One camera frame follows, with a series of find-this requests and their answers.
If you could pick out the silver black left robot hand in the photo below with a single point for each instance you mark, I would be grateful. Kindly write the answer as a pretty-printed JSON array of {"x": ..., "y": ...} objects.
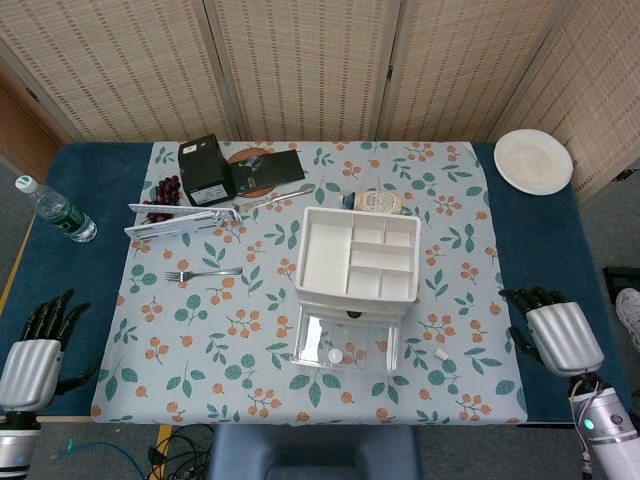
[{"x": 30, "y": 375}]

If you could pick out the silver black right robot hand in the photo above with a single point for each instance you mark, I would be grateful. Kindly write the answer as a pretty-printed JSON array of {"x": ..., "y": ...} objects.
[{"x": 565, "y": 340}]

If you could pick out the white round cap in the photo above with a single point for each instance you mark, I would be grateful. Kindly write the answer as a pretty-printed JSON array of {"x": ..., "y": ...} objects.
[{"x": 334, "y": 356}]

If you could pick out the clear plastic drawer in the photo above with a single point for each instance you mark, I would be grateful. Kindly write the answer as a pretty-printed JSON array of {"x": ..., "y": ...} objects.
[
  {"x": 390, "y": 305},
  {"x": 320, "y": 335},
  {"x": 395, "y": 314}
]

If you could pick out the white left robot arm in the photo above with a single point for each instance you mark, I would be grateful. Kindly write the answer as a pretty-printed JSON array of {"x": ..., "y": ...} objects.
[{"x": 17, "y": 445}]

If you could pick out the black tray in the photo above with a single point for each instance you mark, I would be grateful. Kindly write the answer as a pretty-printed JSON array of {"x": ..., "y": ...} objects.
[{"x": 622, "y": 277}]

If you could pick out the white plastic drawer organizer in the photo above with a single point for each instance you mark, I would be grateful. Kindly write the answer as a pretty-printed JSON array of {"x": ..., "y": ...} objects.
[{"x": 325, "y": 250}]

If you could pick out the black cardboard box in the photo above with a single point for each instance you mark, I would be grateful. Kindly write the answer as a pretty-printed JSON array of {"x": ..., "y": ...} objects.
[{"x": 202, "y": 165}]

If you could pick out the white shoe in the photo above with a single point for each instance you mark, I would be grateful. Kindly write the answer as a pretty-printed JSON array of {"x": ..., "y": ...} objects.
[{"x": 629, "y": 312}]

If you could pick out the dark blue table cover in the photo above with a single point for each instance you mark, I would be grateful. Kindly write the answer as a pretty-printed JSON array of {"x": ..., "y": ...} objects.
[{"x": 550, "y": 250}]

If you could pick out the clear plastic water bottle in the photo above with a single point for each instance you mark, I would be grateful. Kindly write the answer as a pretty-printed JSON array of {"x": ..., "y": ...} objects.
[{"x": 60, "y": 212}]

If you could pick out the floral fruit print tablecloth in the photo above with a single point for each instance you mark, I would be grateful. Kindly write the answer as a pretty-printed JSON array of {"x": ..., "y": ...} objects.
[{"x": 200, "y": 310}]

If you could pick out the white round plate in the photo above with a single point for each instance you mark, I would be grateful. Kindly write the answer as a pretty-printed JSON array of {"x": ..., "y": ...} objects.
[{"x": 532, "y": 160}]

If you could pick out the metal fork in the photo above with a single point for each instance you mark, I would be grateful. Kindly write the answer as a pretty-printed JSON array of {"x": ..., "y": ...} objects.
[{"x": 215, "y": 273}]

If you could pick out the white folding stand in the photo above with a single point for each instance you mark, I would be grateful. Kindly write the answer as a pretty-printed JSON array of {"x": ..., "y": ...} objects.
[{"x": 180, "y": 220}]

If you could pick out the dark red cherries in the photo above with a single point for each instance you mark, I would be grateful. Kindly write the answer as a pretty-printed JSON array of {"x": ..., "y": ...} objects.
[{"x": 169, "y": 187}]

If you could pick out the beige label bottle blue cap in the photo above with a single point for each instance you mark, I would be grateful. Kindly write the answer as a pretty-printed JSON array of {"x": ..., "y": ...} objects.
[{"x": 375, "y": 201}]

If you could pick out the brown wooden door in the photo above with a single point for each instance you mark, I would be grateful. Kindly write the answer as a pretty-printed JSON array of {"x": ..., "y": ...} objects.
[{"x": 20, "y": 135}]

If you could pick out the dark blue padded seat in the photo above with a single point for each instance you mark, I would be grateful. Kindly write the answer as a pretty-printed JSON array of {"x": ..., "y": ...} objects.
[{"x": 310, "y": 450}]

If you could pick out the metal table knife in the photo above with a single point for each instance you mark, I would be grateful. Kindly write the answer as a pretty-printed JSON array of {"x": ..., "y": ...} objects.
[{"x": 280, "y": 195}]

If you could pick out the black printed card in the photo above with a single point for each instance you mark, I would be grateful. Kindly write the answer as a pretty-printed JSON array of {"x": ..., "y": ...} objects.
[{"x": 270, "y": 167}]

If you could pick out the bamboo folding screen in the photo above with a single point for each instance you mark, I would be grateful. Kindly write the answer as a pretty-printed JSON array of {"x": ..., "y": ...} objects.
[{"x": 300, "y": 65}]

